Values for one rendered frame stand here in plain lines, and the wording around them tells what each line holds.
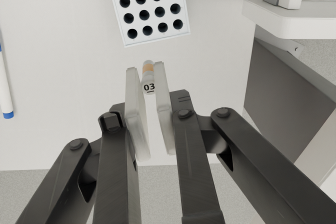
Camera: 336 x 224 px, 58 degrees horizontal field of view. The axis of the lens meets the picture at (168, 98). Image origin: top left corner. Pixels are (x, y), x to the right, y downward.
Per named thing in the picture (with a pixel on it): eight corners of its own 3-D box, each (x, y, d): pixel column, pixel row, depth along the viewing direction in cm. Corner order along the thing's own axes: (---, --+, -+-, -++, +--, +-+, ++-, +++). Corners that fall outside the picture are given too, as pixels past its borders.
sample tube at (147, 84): (157, 70, 26) (159, 94, 22) (143, 73, 26) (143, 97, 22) (154, 57, 25) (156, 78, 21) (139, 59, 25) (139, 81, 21)
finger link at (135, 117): (151, 161, 16) (137, 164, 16) (145, 102, 23) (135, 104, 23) (138, 114, 15) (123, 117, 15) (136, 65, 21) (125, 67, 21)
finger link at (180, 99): (175, 138, 14) (240, 126, 14) (168, 91, 18) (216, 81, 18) (181, 164, 15) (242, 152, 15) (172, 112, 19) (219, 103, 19)
